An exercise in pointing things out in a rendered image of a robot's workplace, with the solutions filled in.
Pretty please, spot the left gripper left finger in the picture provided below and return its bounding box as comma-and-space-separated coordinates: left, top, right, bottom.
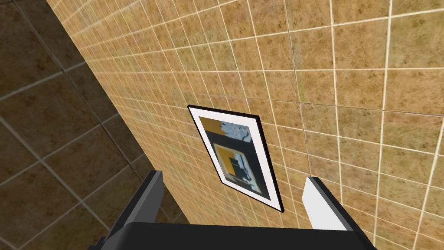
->
110, 170, 164, 234

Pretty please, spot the black framed abstract wall picture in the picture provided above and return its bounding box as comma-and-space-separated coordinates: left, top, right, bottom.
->
187, 105, 285, 213

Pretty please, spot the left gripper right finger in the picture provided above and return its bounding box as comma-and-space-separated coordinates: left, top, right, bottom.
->
301, 176, 354, 231

